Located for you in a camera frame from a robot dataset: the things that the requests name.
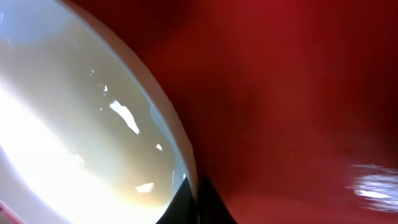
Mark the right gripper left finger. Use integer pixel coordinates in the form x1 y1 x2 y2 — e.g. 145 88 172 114
156 178 195 224

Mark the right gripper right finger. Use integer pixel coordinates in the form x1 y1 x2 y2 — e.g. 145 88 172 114
197 178 238 224

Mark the white round plate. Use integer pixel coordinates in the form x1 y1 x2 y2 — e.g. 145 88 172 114
1 0 198 224

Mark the red plastic tray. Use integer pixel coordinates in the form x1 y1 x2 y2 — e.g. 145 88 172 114
62 0 398 224

